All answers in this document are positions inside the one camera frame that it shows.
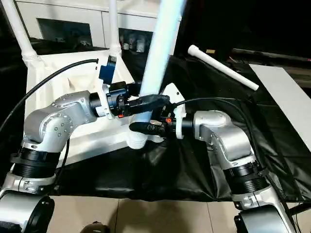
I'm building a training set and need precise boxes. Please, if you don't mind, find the white cabinet with glass doors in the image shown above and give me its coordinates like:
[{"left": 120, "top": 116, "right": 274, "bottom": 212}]
[{"left": 14, "top": 0, "right": 184, "bottom": 55}]

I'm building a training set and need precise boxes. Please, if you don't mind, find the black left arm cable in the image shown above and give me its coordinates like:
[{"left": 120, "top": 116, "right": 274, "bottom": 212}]
[{"left": 0, "top": 58, "right": 101, "bottom": 134}]

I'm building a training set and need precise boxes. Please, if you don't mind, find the flat white board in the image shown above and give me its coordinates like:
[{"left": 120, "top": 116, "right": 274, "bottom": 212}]
[{"left": 248, "top": 64, "right": 311, "bottom": 152}]

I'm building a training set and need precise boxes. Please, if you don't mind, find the white plastic table leg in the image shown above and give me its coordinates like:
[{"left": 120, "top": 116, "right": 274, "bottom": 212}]
[
  {"left": 0, "top": 0, "right": 43, "bottom": 65},
  {"left": 107, "top": 0, "right": 122, "bottom": 58},
  {"left": 187, "top": 44, "right": 260, "bottom": 92},
  {"left": 125, "top": 0, "right": 188, "bottom": 148}
]

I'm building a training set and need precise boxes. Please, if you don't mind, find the black work mat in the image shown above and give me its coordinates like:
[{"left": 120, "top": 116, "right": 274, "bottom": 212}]
[{"left": 0, "top": 34, "right": 311, "bottom": 203}]

